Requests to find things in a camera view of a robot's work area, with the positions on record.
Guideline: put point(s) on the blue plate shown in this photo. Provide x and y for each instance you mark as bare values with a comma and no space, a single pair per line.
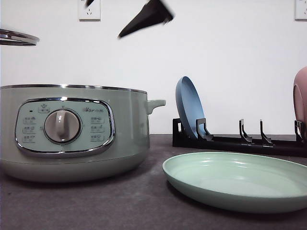
189,106

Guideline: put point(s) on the green plate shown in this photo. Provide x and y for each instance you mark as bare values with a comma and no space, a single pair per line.
241,181

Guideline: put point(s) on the pink plate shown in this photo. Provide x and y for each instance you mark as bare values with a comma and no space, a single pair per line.
300,100

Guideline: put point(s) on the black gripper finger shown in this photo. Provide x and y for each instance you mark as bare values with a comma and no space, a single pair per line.
153,13
88,2

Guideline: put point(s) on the glass steamer lid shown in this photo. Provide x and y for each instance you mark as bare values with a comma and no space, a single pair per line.
14,38

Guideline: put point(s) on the white wall socket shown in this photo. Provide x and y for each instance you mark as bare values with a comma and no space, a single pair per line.
90,14
299,11

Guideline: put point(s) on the black plate rack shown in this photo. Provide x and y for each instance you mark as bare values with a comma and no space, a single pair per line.
245,144

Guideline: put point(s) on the green electric steamer pot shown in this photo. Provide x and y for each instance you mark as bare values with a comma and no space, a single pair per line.
73,133

